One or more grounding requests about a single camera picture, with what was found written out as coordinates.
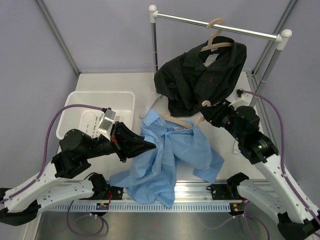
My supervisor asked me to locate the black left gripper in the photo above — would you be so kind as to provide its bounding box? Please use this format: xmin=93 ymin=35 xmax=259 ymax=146
xmin=83 ymin=121 xmax=157 ymax=163

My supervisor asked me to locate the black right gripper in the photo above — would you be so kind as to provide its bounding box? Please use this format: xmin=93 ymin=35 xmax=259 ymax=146
xmin=200 ymin=99 xmax=244 ymax=142

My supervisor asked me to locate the beige plastic hanger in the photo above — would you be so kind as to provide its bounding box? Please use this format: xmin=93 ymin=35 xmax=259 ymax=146
xmin=154 ymin=99 xmax=206 ymax=129

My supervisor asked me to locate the light blue shirt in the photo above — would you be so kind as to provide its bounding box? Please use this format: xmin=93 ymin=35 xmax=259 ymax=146
xmin=109 ymin=109 xmax=224 ymax=208

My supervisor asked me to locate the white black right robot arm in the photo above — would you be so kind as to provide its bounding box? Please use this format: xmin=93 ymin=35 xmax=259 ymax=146
xmin=200 ymin=100 xmax=320 ymax=240

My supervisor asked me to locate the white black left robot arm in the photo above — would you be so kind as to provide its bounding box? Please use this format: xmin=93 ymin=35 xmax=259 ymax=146
xmin=0 ymin=121 xmax=156 ymax=226

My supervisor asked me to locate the dark striped shirt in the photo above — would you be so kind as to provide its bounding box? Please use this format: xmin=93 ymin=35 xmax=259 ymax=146
xmin=154 ymin=36 xmax=247 ymax=117

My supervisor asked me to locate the beige hanger with dark shirt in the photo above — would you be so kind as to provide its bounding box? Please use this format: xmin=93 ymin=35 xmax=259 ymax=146
xmin=200 ymin=18 xmax=234 ymax=52

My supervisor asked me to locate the white plastic bin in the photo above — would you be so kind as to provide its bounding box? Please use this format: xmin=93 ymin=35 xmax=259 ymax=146
xmin=56 ymin=91 xmax=135 ymax=140

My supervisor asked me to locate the silver clothes rack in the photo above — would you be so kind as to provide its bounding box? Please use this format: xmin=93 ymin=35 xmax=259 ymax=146
xmin=139 ymin=4 xmax=293 ymax=155

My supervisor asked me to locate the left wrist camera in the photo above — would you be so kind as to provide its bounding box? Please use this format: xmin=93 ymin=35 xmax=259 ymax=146
xmin=97 ymin=108 xmax=116 ymax=140

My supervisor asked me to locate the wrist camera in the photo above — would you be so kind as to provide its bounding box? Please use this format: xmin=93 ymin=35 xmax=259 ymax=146
xmin=97 ymin=108 xmax=116 ymax=140
xmin=227 ymin=88 xmax=251 ymax=109

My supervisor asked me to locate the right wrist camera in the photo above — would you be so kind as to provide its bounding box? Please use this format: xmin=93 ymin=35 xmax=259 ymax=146
xmin=227 ymin=88 xmax=251 ymax=109

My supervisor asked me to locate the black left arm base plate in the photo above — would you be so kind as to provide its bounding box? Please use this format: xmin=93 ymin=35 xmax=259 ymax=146
xmin=81 ymin=184 xmax=124 ymax=201

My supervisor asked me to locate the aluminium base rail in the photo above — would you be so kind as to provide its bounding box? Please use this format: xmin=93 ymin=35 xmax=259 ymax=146
xmin=49 ymin=179 xmax=276 ymax=202

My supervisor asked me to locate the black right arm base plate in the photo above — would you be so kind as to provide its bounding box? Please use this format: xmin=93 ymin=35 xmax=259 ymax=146
xmin=206 ymin=184 xmax=242 ymax=200

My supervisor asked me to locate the white slotted cable duct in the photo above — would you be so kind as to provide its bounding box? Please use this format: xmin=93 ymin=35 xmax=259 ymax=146
xmin=49 ymin=202 xmax=231 ymax=213

